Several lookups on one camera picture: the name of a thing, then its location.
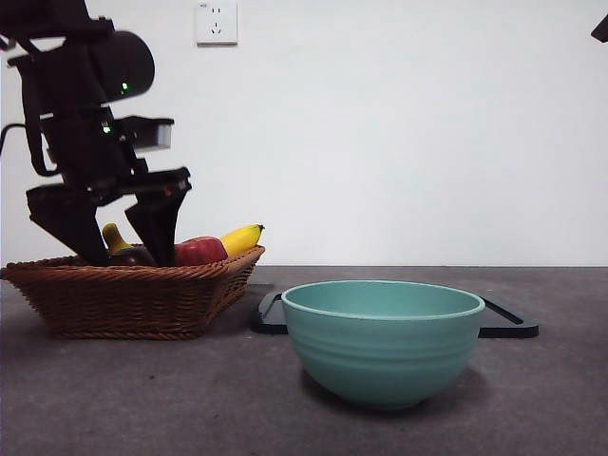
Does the red apple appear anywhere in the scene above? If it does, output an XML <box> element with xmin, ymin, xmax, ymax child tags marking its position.
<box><xmin>174</xmin><ymin>236</ymin><xmax>229</xmax><ymax>266</ymax></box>

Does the brown wicker basket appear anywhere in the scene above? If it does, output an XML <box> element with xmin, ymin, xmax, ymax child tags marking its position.
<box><xmin>0</xmin><ymin>244</ymin><xmax>266</xmax><ymax>341</ymax></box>

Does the dark red plum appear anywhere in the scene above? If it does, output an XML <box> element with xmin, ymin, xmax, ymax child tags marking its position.
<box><xmin>106</xmin><ymin>245</ymin><xmax>159</xmax><ymax>267</ymax></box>

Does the teal bowl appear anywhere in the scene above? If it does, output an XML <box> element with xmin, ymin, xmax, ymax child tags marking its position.
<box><xmin>280</xmin><ymin>279</ymin><xmax>486</xmax><ymax>410</ymax></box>

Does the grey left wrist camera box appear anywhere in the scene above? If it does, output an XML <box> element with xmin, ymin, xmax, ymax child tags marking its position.
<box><xmin>116</xmin><ymin>115</ymin><xmax>175</xmax><ymax>154</ymax></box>

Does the white wall socket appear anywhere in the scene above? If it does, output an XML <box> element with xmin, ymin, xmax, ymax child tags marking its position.
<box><xmin>196</xmin><ymin>0</ymin><xmax>238</xmax><ymax>48</ymax></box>

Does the black tray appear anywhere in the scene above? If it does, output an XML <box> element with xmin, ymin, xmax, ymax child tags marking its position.
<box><xmin>250</xmin><ymin>290</ymin><xmax>541</xmax><ymax>339</ymax></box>

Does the yellow banana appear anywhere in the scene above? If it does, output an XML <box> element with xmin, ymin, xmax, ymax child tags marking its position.
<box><xmin>102</xmin><ymin>222</ymin><xmax>266</xmax><ymax>257</ymax></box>

